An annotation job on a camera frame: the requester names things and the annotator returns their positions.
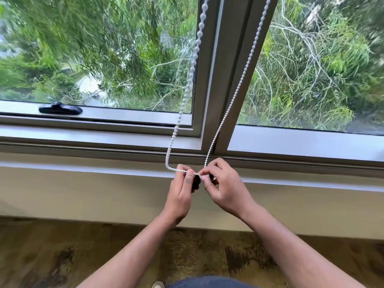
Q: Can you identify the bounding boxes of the grey metal window frame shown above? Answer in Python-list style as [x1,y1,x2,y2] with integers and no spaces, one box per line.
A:
[0,0,384,178]

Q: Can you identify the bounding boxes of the person's dark blue trousers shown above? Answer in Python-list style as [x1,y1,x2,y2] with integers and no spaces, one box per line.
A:
[166,276,259,288]

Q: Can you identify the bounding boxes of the person's right forearm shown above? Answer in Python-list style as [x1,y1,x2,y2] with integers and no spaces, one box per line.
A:
[240,203,367,288]

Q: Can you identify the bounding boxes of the white bead blind chain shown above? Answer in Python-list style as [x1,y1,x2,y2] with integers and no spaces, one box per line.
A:
[165,0,272,177]

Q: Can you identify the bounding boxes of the person's left hand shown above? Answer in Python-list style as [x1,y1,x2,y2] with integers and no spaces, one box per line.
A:
[160,164,201,227]

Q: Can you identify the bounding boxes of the person's right hand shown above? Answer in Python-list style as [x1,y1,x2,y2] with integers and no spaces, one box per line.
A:
[197,158,259,221]

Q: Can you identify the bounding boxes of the green trees outside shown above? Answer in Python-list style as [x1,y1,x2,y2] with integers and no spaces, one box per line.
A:
[0,0,384,135]

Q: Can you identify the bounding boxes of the black window handle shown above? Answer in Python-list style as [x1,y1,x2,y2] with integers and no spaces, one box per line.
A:
[38,101,83,115]

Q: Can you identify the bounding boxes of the person's left forearm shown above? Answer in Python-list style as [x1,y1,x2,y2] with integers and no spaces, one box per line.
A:
[76,213,178,288]

